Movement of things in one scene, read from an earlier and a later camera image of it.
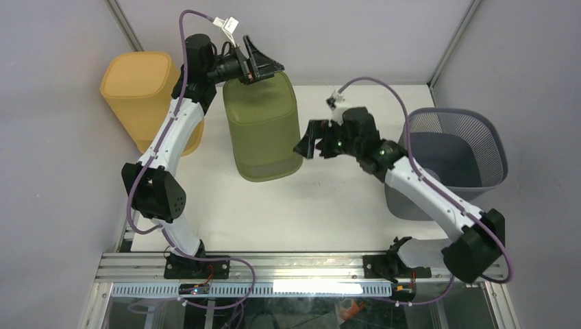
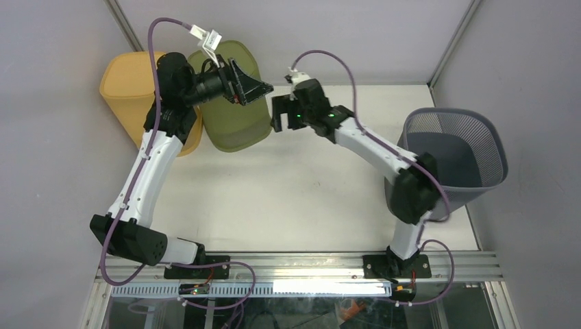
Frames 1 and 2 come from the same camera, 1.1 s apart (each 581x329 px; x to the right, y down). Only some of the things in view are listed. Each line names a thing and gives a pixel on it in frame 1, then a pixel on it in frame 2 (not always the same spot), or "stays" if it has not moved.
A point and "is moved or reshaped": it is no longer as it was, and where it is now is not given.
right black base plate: (377, 266) stays
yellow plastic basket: (138, 88) stays
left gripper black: (262, 66) → (248, 88)
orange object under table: (350, 312) stays
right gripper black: (305, 147) → (281, 104)
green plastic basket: (264, 126) is moved or reshaped
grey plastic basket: (464, 149) stays
